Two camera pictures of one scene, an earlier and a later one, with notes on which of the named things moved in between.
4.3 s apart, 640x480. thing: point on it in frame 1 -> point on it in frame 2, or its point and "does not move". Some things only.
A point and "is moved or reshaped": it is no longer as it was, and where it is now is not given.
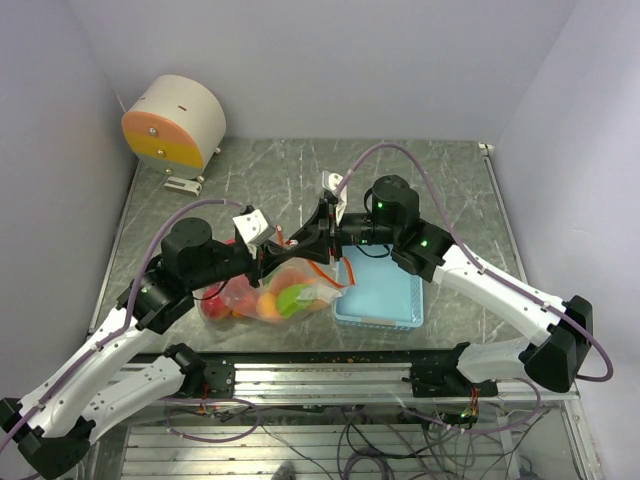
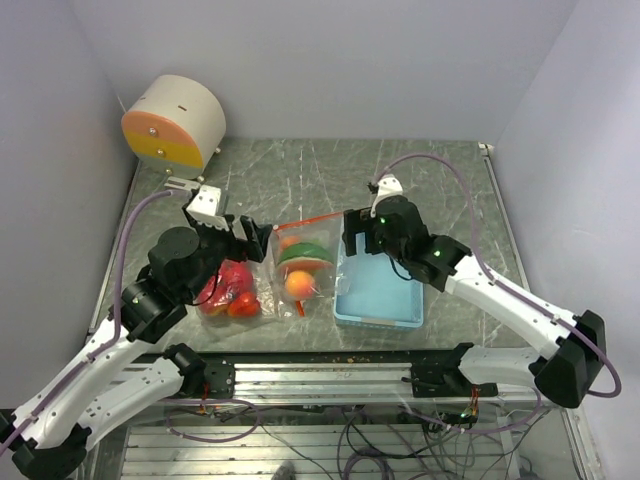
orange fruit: x=267 y=305 is moved or reshaped
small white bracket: x=182 y=186 does not move
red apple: x=215 y=307 does not move
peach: x=286 y=278 -> x=300 y=285
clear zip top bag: x=286 y=290 is moved or reshaped
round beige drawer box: x=176 y=125 does not move
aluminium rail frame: x=339 y=384 does not move
